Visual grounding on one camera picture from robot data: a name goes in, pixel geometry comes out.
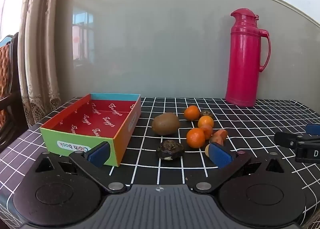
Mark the beige lace curtain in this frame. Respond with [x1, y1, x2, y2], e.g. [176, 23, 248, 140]
[17, 0, 61, 126]

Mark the colourful cardboard box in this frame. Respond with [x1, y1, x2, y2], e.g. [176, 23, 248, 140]
[40, 93, 141, 167]

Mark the yellow-orange tangerine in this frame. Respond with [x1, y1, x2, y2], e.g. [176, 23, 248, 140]
[197, 115, 214, 128]

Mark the orange tangerine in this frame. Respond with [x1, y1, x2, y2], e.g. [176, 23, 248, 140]
[184, 105, 200, 121]
[186, 128, 206, 148]

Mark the brown kiwi fruit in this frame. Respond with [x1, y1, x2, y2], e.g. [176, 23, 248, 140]
[151, 113, 180, 136]

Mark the wooden rattan bench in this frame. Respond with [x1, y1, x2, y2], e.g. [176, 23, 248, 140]
[1, 33, 28, 152]

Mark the pink thermos jug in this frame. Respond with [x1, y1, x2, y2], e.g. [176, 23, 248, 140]
[225, 8, 271, 107]

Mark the large carrot piece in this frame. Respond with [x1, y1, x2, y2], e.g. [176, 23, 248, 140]
[209, 129, 228, 146]

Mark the small carrot piece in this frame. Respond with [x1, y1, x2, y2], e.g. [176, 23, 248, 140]
[200, 124, 213, 140]

